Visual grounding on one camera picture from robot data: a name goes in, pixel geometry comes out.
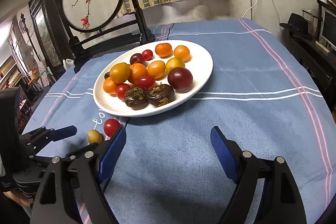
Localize small yellow-green jujube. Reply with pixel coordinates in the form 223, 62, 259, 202
87, 129, 103, 144

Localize dark swirled water chestnut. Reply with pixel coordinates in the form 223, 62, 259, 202
124, 86, 149, 110

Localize yellow orange fruit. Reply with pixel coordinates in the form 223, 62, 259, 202
109, 63, 130, 84

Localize orange mandarin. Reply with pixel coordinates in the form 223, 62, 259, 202
127, 63, 147, 85
155, 43, 173, 58

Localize dark red plum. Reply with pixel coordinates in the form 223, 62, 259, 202
130, 53, 146, 65

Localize yellow-orange kumquat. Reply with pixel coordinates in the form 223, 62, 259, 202
166, 57, 185, 73

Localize large orange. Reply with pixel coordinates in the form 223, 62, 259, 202
103, 77, 118, 96

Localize person left hand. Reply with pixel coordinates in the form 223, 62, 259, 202
4, 190, 30, 207

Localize red cherry tomato on plate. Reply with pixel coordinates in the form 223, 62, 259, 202
138, 74, 156, 89

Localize blue striped tablecloth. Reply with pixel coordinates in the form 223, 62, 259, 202
22, 17, 336, 224

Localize dark wooden cabinet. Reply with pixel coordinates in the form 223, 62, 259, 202
29, 0, 73, 80

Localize small red cherry tomato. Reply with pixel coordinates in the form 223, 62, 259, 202
142, 50, 154, 61

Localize dark purple plum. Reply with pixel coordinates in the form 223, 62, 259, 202
167, 67, 194, 92

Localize embroidered round screen stand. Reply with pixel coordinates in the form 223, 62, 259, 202
55, 0, 155, 72

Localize small orange kumquat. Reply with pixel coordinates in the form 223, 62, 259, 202
174, 45, 191, 63

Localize white oval plate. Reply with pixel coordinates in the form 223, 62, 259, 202
93, 40, 213, 117

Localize computer monitor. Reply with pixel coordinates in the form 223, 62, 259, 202
319, 7, 336, 51

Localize black hat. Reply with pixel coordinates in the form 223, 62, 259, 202
280, 13, 313, 40

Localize white power cable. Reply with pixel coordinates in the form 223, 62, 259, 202
241, 0, 262, 19

